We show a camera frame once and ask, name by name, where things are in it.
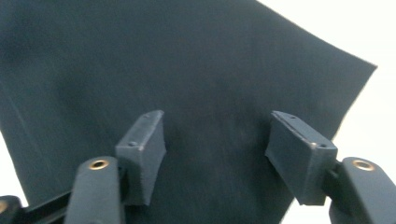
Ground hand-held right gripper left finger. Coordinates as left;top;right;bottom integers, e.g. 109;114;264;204
115;109;167;207

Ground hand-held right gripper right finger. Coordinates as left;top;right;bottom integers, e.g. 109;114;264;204
264;110;339;206

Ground black garment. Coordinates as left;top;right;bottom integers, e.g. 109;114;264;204
0;0;378;224

